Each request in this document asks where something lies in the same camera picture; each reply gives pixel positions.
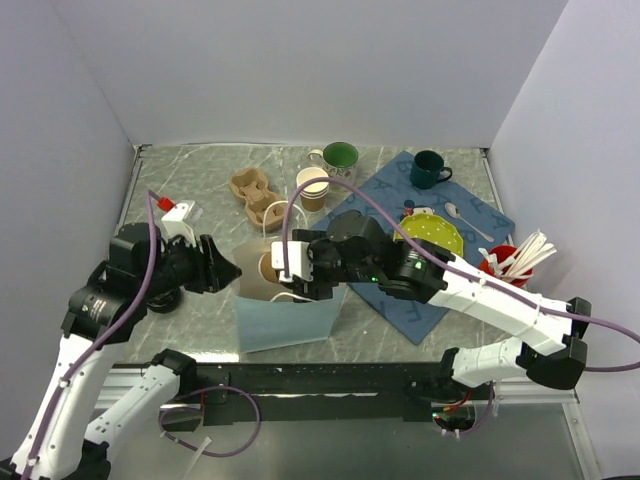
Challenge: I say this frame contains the red cup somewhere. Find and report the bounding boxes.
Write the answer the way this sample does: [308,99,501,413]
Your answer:
[478,245,533,287]

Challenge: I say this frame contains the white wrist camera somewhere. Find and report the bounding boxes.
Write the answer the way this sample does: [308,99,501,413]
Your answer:
[156,197,204,247]
[271,241,313,283]

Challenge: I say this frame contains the light blue paper bag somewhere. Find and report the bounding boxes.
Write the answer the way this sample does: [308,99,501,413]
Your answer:
[232,234,346,354]

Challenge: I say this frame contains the yellow dotted plate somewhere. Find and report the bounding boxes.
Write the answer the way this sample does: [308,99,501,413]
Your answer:
[399,213,464,257]

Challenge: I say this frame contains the white mug green interior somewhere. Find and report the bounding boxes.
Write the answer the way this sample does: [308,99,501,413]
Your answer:
[307,142,359,185]

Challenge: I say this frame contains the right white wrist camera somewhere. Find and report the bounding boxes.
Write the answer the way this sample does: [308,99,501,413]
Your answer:
[271,241,313,283]

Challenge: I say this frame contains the dark green mug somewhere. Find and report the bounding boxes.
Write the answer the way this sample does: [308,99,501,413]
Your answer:
[410,150,453,190]

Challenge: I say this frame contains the stack of brown paper cups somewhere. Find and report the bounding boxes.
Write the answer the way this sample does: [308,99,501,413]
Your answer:
[296,167,329,212]

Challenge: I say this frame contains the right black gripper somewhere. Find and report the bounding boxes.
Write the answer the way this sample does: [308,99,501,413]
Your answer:
[293,227,380,302]

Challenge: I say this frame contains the purple cable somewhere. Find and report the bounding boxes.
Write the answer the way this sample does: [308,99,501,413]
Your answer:
[19,189,262,476]
[280,177,640,437]

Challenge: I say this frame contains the silver spoon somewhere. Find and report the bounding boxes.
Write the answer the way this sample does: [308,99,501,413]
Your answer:
[445,202,494,242]

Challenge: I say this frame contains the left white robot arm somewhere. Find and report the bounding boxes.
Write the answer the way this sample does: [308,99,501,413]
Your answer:
[1,223,242,479]

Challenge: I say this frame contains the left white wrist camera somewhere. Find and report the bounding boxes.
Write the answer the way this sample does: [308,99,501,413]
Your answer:
[156,197,204,247]

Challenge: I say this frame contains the white paper-wrapped straws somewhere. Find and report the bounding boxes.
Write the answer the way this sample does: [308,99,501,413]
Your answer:
[508,231,557,276]

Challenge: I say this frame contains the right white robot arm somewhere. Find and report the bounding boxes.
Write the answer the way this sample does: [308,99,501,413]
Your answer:
[271,210,590,399]

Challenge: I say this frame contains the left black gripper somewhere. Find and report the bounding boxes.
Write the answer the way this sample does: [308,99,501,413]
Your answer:
[140,230,242,298]

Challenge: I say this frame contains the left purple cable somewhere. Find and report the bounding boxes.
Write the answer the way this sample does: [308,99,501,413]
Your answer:
[19,189,262,476]

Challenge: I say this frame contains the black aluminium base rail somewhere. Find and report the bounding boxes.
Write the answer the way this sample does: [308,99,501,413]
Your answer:
[94,359,581,426]

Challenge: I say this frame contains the blue alphabet cloth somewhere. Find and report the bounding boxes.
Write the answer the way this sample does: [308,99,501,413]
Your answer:
[331,151,514,350]

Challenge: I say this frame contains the black lid stack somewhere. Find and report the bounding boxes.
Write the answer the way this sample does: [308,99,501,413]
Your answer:
[147,290,182,314]

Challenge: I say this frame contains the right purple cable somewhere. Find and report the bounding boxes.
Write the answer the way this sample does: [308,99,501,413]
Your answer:
[280,177,640,437]

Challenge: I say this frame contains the brown paper cup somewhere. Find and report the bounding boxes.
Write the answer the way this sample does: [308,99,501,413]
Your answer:
[258,252,279,284]

